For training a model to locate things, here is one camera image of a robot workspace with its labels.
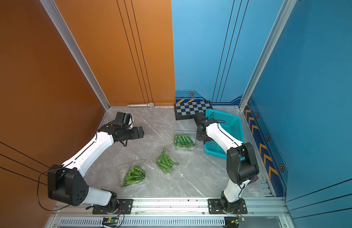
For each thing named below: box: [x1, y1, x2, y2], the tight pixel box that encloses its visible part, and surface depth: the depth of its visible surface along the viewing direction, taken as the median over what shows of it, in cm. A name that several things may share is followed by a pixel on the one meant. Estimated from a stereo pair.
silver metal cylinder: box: [127, 102, 155, 108], surface depth 122 cm
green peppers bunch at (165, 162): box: [156, 146, 179, 172], surface depth 87 cm
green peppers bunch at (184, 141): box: [173, 134, 196, 149], surface depth 97 cm
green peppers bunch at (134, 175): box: [122, 166, 147, 188], surface depth 84 cm
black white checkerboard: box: [174, 100, 214, 121], surface depth 118 cm
